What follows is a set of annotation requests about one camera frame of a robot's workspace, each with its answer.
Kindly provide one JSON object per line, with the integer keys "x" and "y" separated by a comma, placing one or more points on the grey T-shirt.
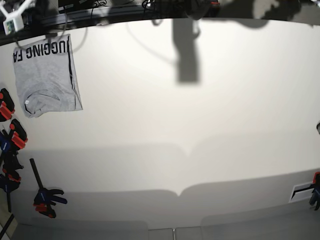
{"x": 45, "y": 77}

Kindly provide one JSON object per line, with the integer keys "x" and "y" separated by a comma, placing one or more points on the blue orange bar clamp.
{"x": 45, "y": 198}

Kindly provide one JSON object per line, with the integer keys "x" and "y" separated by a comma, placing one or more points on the orange black clamp lower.
{"x": 17, "y": 135}

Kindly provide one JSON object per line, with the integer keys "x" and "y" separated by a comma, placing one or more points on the orange black clamp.
{"x": 17, "y": 135}
{"x": 7, "y": 106}

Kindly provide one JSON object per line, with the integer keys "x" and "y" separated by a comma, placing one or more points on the orange black clamp upper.
{"x": 7, "y": 106}

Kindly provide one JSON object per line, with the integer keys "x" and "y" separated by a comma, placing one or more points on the blue bar clamp left edge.
{"x": 10, "y": 180}

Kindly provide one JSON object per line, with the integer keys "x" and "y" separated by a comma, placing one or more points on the white black label card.
{"x": 301, "y": 192}

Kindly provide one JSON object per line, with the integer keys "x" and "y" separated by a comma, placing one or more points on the blue clamp right edge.
{"x": 315, "y": 198}

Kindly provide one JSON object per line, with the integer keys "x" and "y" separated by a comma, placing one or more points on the black camera mount overhead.
{"x": 194, "y": 9}

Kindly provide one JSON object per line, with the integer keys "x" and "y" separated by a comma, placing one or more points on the aluminium frame rail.
{"x": 93, "y": 16}

